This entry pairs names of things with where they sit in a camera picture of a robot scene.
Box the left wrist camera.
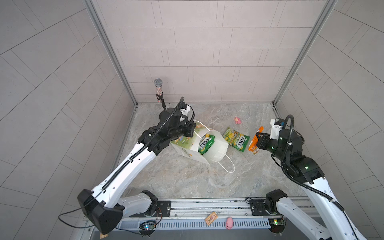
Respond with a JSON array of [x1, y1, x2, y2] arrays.
[[180, 104, 192, 122]]

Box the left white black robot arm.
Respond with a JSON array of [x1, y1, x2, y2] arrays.
[[78, 103, 196, 235]]

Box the pink pig toy on rail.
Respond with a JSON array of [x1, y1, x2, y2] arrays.
[[226, 217, 234, 230]]

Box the right green circuit board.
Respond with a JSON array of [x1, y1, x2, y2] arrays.
[[268, 218, 286, 235]]

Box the silver microphone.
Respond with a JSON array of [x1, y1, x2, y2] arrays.
[[154, 79, 163, 96]]

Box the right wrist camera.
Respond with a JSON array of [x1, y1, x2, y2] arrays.
[[270, 119, 285, 140]]

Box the left green circuit board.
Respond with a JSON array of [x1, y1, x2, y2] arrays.
[[139, 221, 157, 236]]

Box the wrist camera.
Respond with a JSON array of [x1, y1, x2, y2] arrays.
[[180, 104, 192, 122], [270, 119, 285, 140]]

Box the white illustrated paper bag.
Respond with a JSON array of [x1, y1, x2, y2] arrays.
[[171, 121, 233, 165]]

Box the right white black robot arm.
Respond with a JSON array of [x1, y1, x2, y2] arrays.
[[252, 129, 365, 240]]

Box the green Fox's candy bag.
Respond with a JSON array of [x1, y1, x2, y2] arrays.
[[223, 127, 250, 152], [198, 134, 216, 155]]

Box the wooden mousetrap on rail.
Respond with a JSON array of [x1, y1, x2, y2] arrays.
[[205, 212, 218, 226]]

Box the small pink toy on table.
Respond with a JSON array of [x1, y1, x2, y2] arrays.
[[234, 117, 242, 125]]

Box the orange Fox's candy bag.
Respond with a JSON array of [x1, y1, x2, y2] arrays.
[[248, 135, 259, 155]]

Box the green circuit board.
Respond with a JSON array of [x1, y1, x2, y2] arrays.
[[139, 221, 157, 236], [268, 218, 286, 235]]

